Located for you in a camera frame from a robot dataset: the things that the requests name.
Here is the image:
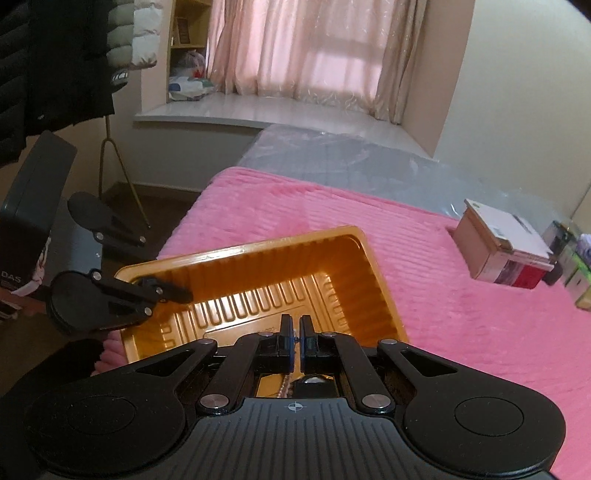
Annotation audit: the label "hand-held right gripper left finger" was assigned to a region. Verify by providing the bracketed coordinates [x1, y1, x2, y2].
[134, 314, 295, 415]

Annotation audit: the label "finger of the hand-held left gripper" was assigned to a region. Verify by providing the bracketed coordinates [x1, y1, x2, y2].
[90, 270, 195, 330]
[90, 210, 160, 264]

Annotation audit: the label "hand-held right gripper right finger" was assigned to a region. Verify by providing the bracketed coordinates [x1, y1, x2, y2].
[300, 315, 459, 415]

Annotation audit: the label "silver case black strap wristwatch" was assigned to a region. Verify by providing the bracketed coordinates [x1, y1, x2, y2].
[295, 375, 335, 397]

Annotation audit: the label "orange plastic tray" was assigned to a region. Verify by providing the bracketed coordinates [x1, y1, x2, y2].
[114, 224, 409, 370]

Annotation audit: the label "gold coat rack leg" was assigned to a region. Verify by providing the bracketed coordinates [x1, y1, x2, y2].
[97, 113, 153, 229]

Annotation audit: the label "pink ribbed blanket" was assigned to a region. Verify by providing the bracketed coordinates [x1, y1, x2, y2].
[95, 166, 591, 480]

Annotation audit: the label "black padded jacket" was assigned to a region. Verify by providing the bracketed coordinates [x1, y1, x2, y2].
[0, 0, 116, 164]

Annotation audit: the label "printed folded cloth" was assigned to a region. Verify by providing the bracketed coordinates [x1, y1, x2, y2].
[167, 76, 218, 103]

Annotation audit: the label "clear plastic bag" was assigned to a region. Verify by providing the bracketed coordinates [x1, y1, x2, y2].
[182, 50, 208, 79]

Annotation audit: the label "light wooden shelf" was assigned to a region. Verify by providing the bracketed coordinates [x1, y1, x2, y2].
[166, 0, 215, 104]

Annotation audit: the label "white window sill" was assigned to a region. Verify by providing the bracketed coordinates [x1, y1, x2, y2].
[134, 92, 437, 158]

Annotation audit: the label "grey white padded jacket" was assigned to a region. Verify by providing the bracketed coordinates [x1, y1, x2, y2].
[106, 0, 164, 93]

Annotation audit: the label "plastic covered grey mattress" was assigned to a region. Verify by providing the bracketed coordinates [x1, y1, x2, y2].
[235, 124, 591, 222]

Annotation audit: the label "red printed box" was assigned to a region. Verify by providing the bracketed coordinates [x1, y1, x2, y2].
[475, 251, 555, 291]

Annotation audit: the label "pink sheer curtain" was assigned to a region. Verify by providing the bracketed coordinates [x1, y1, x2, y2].
[205, 0, 428, 124]

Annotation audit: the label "green tissue packs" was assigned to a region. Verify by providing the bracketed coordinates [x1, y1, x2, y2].
[563, 249, 591, 310]

